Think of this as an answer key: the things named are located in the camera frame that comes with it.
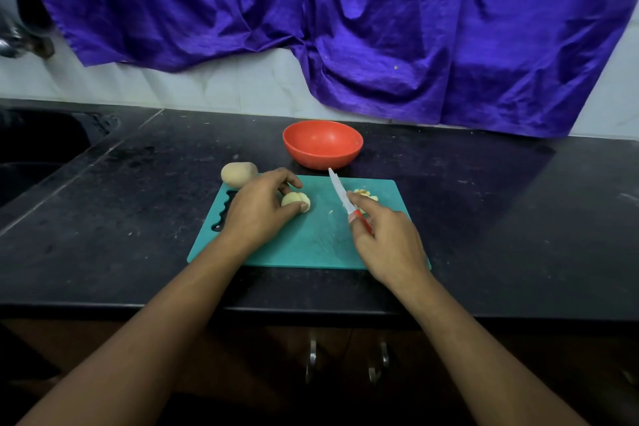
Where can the person's right hand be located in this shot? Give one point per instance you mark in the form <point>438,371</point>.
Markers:
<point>394,246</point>

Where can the person's left hand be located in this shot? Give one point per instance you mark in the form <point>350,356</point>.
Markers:
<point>255,213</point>

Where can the pale potato slice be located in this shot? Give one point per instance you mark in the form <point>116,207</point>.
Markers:
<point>296,201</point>

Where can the whole brown potato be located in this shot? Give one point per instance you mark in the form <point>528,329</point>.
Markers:
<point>237,174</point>

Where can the pile of diced apple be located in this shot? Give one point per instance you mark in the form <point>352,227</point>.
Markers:
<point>364,194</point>

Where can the teal plastic cutting board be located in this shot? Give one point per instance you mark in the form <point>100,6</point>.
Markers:
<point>319,241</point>

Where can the orange bowl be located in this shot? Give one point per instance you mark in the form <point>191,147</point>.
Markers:
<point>323,144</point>

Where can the person's left forearm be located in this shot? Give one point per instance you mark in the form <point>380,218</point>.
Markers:
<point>130,361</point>

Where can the person's right forearm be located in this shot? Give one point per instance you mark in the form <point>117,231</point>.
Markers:
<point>489,361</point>

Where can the dark kitchen sink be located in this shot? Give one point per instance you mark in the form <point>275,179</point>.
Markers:
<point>40,151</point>

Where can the purple cloth curtain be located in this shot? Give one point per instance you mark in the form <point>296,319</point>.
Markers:
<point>399,21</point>

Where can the metal faucet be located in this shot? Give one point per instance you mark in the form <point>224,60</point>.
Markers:
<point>25,41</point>

